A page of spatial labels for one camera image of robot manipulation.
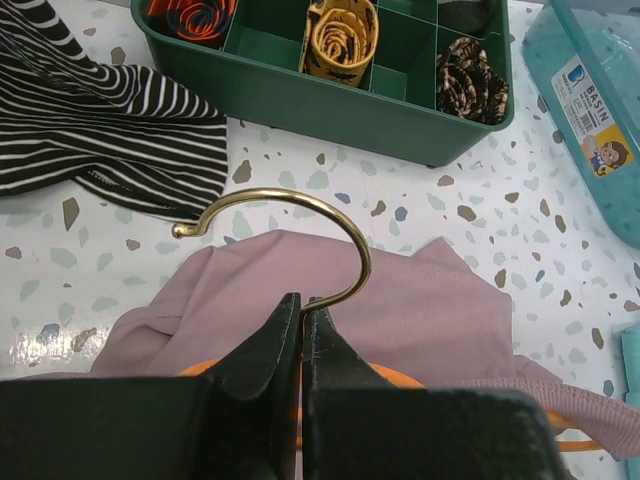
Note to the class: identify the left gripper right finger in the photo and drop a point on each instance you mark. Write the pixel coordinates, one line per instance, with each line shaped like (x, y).
(357, 425)

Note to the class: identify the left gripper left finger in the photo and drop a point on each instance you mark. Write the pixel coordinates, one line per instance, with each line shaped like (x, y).
(235, 420)

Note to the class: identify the pink tank top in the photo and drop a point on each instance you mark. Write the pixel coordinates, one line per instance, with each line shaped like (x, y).
(428, 316)

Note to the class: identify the black striped tank top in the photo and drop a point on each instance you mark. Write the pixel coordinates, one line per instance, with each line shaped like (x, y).
(125, 133)

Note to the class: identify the teal folded cloth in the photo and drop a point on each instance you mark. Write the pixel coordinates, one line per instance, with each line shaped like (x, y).
(630, 349)

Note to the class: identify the green divided organizer tray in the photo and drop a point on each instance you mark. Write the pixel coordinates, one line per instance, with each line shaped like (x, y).
(255, 76)

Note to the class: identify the brown floral rolled tie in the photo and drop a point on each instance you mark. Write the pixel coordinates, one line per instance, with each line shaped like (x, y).
(466, 85)

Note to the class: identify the yellow rolled tie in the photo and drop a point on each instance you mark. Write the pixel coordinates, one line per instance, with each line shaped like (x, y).
(340, 40)

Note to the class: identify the orange black rolled tie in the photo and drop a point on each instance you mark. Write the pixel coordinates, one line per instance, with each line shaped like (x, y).
(201, 22)

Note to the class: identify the grey folded cloth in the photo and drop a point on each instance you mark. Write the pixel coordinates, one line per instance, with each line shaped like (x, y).
(466, 16)

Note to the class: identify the teal plastic basin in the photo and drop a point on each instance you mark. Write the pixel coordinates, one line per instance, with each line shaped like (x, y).
(583, 57)

